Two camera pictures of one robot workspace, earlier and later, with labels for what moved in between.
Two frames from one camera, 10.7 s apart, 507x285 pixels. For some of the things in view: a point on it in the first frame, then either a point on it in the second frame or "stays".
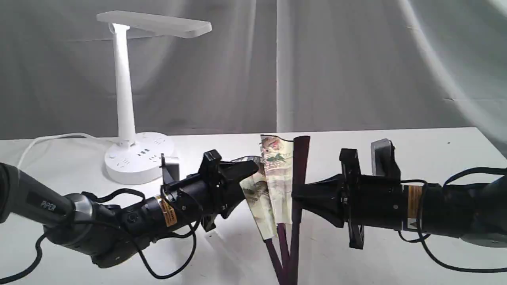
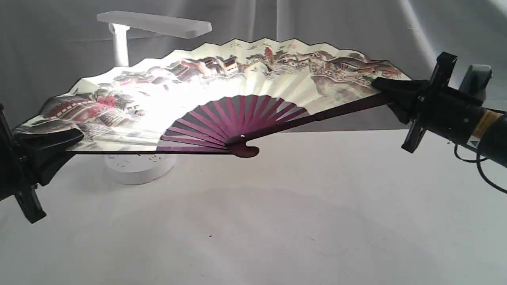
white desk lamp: (140, 157) stays
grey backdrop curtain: (267, 67) stays
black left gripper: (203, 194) to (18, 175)
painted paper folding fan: (268, 195) to (225, 97)
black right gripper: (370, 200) to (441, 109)
